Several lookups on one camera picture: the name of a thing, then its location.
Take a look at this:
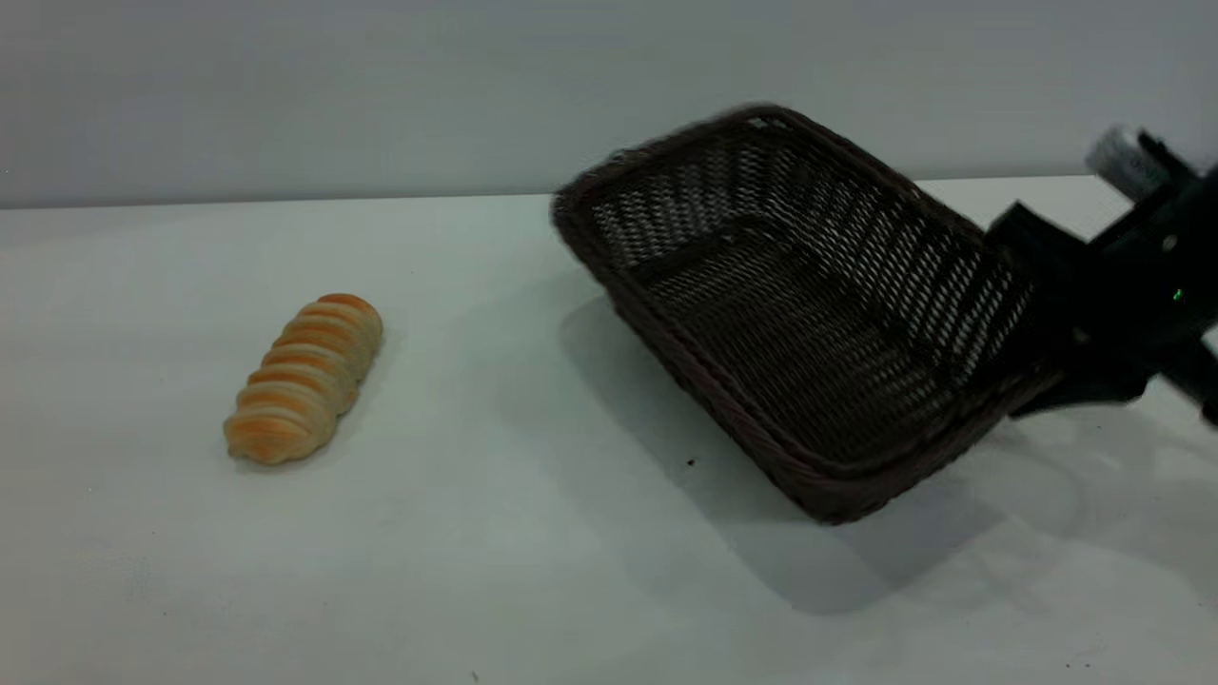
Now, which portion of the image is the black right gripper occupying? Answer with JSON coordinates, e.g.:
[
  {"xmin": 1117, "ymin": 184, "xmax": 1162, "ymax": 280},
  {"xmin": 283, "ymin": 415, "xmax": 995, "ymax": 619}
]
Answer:
[{"xmin": 986, "ymin": 164, "xmax": 1218, "ymax": 421}]

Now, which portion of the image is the black woven wicker basket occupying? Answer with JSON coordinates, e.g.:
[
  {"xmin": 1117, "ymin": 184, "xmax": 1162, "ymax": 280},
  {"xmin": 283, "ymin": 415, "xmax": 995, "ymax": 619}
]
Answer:
[{"xmin": 550, "ymin": 103, "xmax": 1062, "ymax": 526}]

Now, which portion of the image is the golden ridged bread roll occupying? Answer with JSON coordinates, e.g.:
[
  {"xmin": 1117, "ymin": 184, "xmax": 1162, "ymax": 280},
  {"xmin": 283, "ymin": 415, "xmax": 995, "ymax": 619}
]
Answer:
[{"xmin": 224, "ymin": 293, "xmax": 385, "ymax": 467}]

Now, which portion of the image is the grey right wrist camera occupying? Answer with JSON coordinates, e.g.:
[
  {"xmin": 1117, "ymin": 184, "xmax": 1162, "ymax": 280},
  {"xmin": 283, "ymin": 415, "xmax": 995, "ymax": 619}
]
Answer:
[{"xmin": 1085, "ymin": 124, "xmax": 1198, "ymax": 203}]

